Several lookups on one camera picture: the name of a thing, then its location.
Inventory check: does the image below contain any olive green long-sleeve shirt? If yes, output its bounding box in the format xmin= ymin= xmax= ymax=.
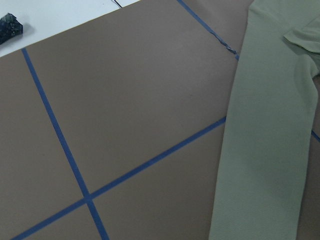
xmin=209 ymin=0 xmax=320 ymax=240

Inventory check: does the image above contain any dark folded umbrella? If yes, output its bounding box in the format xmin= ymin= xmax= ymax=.
xmin=0 ymin=13 xmax=24 ymax=45

